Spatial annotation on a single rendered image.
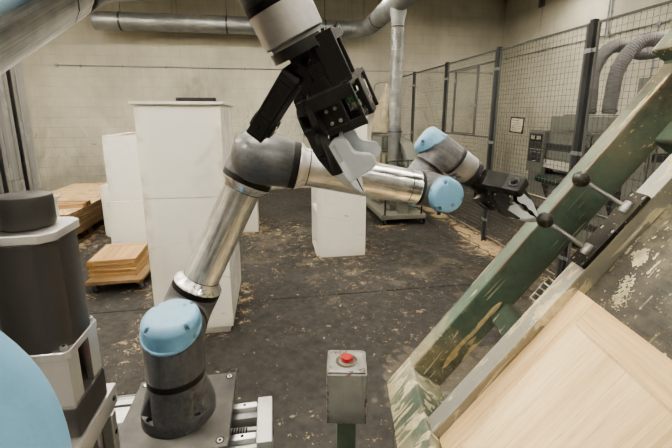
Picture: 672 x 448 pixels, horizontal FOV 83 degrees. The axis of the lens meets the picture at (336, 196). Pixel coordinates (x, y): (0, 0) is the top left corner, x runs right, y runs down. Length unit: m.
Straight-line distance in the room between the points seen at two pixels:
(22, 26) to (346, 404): 1.17
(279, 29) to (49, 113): 9.30
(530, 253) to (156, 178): 2.40
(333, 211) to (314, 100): 4.02
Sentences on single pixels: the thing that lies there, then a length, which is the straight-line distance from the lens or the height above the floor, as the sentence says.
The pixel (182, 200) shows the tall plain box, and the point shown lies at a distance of 2.92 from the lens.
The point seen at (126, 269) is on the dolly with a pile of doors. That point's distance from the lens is 4.26.
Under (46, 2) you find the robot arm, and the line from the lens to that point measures 0.36.
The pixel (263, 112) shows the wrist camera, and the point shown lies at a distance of 0.51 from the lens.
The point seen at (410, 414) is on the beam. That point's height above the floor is 0.87.
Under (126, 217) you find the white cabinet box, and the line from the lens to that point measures 4.88.
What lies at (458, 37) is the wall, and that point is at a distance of 9.81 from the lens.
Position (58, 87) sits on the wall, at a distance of 9.60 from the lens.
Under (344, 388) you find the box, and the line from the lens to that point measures 1.26.
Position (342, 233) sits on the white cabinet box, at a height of 0.28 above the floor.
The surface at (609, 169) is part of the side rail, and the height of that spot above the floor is 1.52.
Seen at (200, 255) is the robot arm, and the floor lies 1.35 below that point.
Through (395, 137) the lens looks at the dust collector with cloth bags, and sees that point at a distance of 6.29.
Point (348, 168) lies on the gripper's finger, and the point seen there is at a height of 1.60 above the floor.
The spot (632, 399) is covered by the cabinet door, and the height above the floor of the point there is 1.21.
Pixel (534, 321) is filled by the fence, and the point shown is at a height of 1.20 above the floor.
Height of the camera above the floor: 1.67
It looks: 12 degrees down
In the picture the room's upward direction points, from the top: straight up
